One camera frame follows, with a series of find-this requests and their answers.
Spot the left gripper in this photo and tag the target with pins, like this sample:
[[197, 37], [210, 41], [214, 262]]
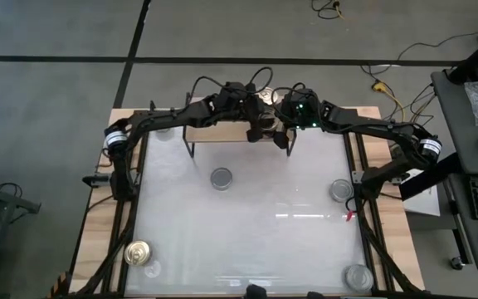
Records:
[[253, 112]]

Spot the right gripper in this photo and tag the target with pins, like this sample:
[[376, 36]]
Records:
[[301, 110]]

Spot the silver lid green label can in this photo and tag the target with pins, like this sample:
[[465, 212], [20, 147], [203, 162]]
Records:
[[163, 130], [341, 190], [358, 277], [221, 178]]

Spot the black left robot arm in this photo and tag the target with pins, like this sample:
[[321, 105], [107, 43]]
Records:
[[168, 116]]

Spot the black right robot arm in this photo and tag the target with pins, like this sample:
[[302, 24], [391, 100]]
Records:
[[372, 126]]

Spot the black diagonal beam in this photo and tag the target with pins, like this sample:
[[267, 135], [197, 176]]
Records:
[[434, 176]]

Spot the white paper sheet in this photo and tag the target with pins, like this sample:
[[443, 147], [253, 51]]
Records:
[[423, 203]]

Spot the grey desk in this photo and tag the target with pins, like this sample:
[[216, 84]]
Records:
[[455, 124]]

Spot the black stand pole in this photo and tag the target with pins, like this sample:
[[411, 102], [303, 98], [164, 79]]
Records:
[[471, 62]]

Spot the clear round plastic disc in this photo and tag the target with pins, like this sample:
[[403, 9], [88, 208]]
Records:
[[152, 268]]

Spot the black caster wheel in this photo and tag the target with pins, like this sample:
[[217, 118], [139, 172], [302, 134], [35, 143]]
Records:
[[457, 263]]

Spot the yellow black hazard tape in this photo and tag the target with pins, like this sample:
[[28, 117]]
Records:
[[60, 284]]

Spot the grey metal stand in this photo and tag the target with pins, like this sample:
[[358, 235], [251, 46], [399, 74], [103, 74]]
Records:
[[15, 202]]

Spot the wooden shelf black frame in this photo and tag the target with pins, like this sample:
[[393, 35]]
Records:
[[218, 133]]

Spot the black metal table frame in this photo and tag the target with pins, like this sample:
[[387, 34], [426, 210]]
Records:
[[349, 145]]

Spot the grey metal bracket plate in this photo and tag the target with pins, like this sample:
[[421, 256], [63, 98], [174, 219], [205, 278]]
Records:
[[358, 176]]

